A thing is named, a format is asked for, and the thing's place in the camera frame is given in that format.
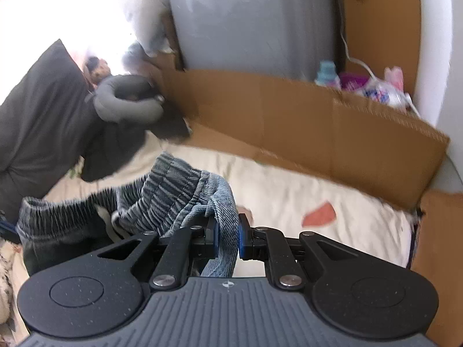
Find black garment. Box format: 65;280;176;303
80;106;192;183

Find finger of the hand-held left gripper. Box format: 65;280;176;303
0;211;19;243

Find pink packet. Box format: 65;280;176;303
383;66;405;91

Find fluffy white patterned blanket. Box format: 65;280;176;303
0;240;17;333

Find dark grey pillow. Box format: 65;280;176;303
0;39;105;221

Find detergent bottle with blue cap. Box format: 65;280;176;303
315;61;342;89

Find blue denim jeans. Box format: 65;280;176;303
16;152;241;279

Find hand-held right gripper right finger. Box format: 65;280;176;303
237;213;362;290

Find white cable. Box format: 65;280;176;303
338;31;422;118

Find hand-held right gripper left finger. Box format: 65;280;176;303
98;215;219;290

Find grey cabinet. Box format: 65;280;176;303
163;0;346;80

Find purple packet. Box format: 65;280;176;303
338;71;371;96

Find tall brown panel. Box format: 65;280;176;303
342;0;422;95

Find brown cardboard sheet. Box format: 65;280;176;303
150;52;451;210

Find grey neck pillow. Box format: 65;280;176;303
85;74;165;123

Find cream bear print bed sheet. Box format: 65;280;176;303
9;141;416;337

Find brown teddy bear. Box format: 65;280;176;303
85;57;111;84

